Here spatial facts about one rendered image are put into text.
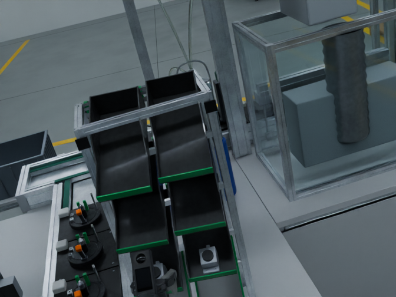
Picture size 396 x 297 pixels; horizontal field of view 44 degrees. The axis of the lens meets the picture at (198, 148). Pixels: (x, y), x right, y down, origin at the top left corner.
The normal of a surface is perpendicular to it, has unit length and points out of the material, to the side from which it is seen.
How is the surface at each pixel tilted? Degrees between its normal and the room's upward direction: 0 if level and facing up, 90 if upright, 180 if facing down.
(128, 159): 25
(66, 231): 0
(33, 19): 90
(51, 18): 90
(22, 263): 0
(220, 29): 90
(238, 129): 90
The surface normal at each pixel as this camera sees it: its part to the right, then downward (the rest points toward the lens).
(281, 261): -0.22, -0.86
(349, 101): -0.17, 0.22
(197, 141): -0.18, -0.59
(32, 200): 0.21, 0.42
